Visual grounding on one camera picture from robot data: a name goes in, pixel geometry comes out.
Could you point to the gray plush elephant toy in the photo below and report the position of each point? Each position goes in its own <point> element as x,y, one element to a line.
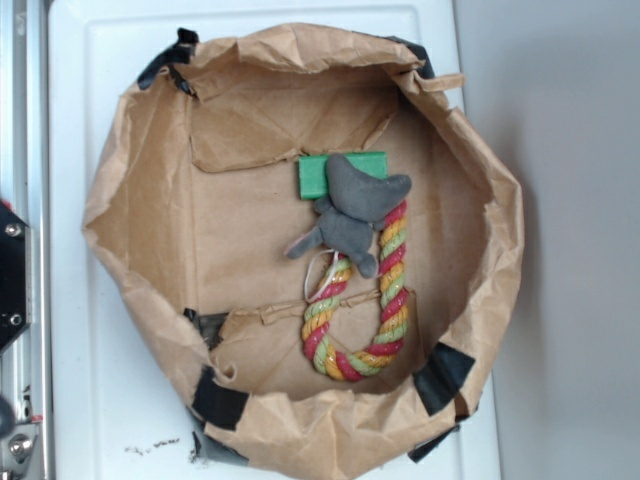
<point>355,207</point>

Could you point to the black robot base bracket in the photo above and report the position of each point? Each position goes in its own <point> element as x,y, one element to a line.
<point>15,276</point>

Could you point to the multicolor twisted rope toy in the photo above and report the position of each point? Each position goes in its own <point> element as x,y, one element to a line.
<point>394,319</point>

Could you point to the brown paper bag bin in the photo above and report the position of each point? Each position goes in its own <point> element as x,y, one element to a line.
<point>197,198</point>

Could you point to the green foam block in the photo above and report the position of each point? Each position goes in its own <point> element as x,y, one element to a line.
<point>313,183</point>

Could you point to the aluminum frame rail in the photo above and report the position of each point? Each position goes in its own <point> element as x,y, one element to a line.
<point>27,440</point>

